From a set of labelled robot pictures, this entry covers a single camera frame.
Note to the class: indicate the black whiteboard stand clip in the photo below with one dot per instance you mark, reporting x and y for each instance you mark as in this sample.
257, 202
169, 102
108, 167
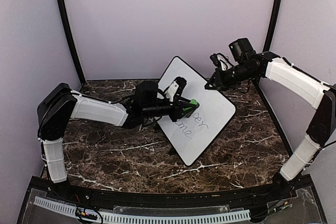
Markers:
172, 151

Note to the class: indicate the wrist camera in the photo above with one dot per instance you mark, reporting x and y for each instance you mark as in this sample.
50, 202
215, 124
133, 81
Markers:
221, 61
174, 91

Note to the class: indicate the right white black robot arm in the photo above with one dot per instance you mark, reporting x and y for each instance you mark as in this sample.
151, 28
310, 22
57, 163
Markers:
320, 95

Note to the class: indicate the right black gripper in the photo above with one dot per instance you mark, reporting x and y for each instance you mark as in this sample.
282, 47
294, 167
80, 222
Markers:
218, 77

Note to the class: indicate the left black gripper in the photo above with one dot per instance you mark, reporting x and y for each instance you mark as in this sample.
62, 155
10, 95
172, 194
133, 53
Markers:
178, 112

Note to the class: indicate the white whiteboard black frame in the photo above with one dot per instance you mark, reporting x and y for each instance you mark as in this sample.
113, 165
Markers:
191, 136

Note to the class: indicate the green whiteboard eraser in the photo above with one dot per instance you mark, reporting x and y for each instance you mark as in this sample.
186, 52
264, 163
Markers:
192, 106

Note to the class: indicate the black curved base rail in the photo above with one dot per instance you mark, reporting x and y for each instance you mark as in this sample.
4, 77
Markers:
253, 197

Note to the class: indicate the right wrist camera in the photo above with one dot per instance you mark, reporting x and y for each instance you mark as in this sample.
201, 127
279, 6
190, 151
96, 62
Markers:
221, 61

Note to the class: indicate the left black frame post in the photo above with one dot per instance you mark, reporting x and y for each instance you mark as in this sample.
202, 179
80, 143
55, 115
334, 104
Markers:
70, 41

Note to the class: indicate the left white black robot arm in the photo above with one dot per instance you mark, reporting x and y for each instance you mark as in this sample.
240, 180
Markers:
64, 104

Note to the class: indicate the white slotted cable duct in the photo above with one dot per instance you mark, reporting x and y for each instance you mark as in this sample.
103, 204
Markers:
122, 214

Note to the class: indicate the right black frame post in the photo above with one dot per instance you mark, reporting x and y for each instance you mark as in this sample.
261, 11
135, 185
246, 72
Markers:
272, 25

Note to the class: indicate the black frame post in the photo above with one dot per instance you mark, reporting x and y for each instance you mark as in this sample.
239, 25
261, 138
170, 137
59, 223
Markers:
70, 41
272, 25

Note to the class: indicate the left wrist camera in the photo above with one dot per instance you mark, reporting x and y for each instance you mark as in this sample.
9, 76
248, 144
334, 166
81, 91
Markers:
174, 91

